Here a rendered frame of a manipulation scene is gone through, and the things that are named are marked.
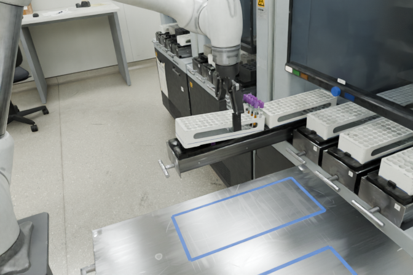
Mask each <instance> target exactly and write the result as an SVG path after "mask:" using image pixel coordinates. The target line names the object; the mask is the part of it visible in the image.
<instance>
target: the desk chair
mask: <svg viewBox="0 0 413 275"><path fill-rule="evenodd" d="M22 61H23V57H22V53H21V50H20V47H19V45H18V52H17V59H16V64H15V72H14V80H13V83H17V82H21V81H24V80H26V79H28V78H29V77H32V76H29V72H28V71H27V70H25V69H23V68H22V67H20V65H21V63H22ZM40 110H42V113H43V114H44V115H45V114H46V113H47V114H49V111H48V109H47V108H46V106H39V107H35V108H32V109H27V110H23V111H20V110H19V109H18V107H17V105H13V104H12V101H11V100H10V106H9V113H8V118H7V125H8V124H9V123H10V122H12V121H14V120H15V121H18V122H22V123H26V124H29V125H32V126H31V131H32V132H33V131H34V130H36V131H38V128H37V125H34V124H35V122H34V121H33V120H30V119H28V118H25V117H23V116H26V115H29V114H32V113H35V112H37V111H40Z"/></svg>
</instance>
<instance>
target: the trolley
mask: <svg viewBox="0 0 413 275"><path fill-rule="evenodd" d="M92 241H93V254H94V262H95V263H94V264H91V265H88V266H86V267H83V268H81V275H87V273H91V272H94V271H95V275H413V257H411V256H410V255H409V254H408V253H407V252H406V251H405V250H403V249H402V248H401V247H400V246H399V245H397V243H395V242H394V241H393V240H392V239H391V238H389V237H388V236H387V235H386V234H385V233H384V232H383V231H381V230H380V229H379V228H378V227H376V226H375V225H374V224H373V223H372V222H371V221H370V220H369V219H367V218H366V217H365V216H364V215H363V214H362V213H361V212H359V211H358V210H357V209H356V208H354V207H353V206H352V205H351V204H350V203H349V202H348V201H347V200H345V199H344V198H343V197H342V196H340V194H338V193H337V192H336V191H335V190H334V189H333V188H331V187H330V186H329V185H328V184H327V183H326V182H325V181H323V180H322V179H321V178H320V177H318V176H317V175H316V174H315V173H314V172H313V171H312V170H311V169H309V168H308V167H307V166H306V165H305V164H301V165H298V166H295V167H292V168H288V169H285V170H282V171H279V172H275V173H273V174H269V175H266V176H263V177H260V178H257V179H253V180H250V181H247V182H244V183H241V184H238V185H234V186H232V187H228V188H225V189H222V190H219V191H216V192H213V193H209V194H207V195H203V196H199V197H197V198H193V199H190V200H187V201H184V202H182V203H178V204H174V205H172V206H168V207H165V208H162V209H159V210H156V211H152V212H149V213H147V214H143V215H139V216H137V217H134V218H131V219H127V220H124V221H121V222H117V223H114V224H112V225H108V226H106V227H102V228H99V229H96V230H93V231H92Z"/></svg>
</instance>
